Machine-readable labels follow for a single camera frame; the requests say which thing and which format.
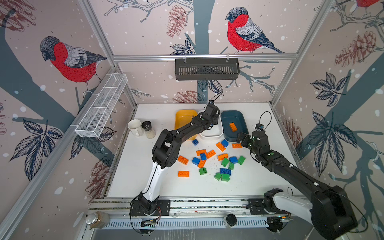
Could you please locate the black round knob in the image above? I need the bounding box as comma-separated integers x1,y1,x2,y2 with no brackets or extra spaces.
224,214,237,228

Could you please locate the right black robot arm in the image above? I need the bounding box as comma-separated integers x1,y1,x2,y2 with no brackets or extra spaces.
236,125,358,240

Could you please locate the white wire mesh tray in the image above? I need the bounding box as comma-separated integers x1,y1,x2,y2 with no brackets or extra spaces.
75,73,128,138

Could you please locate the yellow plastic bin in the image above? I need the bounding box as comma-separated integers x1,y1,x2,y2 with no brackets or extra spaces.
175,109,198,129

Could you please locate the blue lego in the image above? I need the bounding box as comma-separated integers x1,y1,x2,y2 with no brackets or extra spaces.
220,168,232,176
192,157,201,166
221,139,229,148
192,139,199,146
200,153,207,161

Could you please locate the dark teal plastic bin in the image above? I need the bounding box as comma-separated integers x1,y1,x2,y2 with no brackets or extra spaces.
221,110,249,142

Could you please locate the glass jar metal lid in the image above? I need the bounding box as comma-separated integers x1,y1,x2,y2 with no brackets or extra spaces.
86,211,110,229

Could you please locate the white ceramic mug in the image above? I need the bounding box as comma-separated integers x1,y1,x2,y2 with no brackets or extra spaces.
128,119,144,137

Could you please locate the orange lego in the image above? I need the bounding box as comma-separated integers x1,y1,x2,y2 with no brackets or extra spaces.
196,149,207,156
178,156,189,165
232,143,242,149
198,160,206,169
229,123,238,132
178,171,190,178

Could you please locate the blue flat lego front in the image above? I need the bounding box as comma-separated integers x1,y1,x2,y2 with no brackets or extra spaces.
220,168,232,176

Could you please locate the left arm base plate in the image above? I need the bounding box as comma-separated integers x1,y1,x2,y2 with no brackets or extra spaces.
129,196,171,217

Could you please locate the black wire basket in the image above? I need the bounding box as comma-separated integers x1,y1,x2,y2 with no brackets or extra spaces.
175,58,240,81

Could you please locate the white plastic bin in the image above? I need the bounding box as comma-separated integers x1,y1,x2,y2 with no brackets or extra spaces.
199,117,224,141

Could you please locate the green lego small centre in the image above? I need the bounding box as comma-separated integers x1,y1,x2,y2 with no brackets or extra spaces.
228,163,235,171

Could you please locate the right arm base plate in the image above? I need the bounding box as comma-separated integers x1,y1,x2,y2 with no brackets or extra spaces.
246,198,288,216

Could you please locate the glass grinder black cap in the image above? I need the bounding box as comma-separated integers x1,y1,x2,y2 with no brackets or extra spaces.
142,121,156,139

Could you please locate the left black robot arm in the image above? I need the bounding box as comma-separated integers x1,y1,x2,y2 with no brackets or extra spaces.
138,100,220,213

